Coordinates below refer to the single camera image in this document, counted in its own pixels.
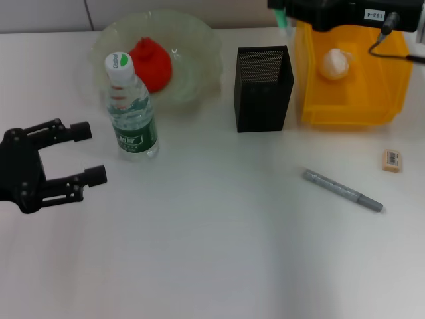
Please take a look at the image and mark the clear glass fruit plate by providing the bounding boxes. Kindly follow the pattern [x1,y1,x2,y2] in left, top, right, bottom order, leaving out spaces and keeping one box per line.
[90,9,224,116]

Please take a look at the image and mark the red-orange toy orange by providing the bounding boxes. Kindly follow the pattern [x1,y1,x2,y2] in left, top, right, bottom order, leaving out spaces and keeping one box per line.
[128,37,174,94]

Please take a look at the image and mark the black mesh pen holder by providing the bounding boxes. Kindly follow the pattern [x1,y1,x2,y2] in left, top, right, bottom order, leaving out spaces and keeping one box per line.
[233,45,296,134]

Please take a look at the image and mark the right gripper cable with plug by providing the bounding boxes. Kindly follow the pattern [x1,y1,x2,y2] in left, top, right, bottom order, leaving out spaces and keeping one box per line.
[367,11,425,66]

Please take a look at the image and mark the grey marker pen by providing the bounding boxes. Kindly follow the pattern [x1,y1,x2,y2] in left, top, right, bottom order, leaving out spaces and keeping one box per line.
[301,168,385,214]

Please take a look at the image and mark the clear green-label water bottle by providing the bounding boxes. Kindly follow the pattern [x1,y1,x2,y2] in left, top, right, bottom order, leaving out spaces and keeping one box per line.
[105,51,161,163]

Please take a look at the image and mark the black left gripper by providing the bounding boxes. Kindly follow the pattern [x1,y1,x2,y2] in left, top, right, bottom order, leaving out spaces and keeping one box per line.
[0,118,108,215]

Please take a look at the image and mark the yellow plastic bin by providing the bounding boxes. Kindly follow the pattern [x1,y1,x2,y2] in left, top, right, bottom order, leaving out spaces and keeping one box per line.
[291,19,415,130]

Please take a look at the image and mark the green pen with white cap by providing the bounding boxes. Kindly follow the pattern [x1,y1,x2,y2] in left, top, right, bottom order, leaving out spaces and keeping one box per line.
[273,7,294,37]

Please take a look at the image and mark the beige eraser with barcode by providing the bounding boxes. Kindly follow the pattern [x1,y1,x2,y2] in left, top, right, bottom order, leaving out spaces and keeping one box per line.
[382,148,405,174]

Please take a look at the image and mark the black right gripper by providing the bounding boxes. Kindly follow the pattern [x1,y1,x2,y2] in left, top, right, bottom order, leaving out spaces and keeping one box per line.
[266,0,422,33]

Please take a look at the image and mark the white paper ball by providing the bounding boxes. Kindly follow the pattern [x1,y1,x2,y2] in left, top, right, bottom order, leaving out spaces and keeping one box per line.
[321,47,355,81]

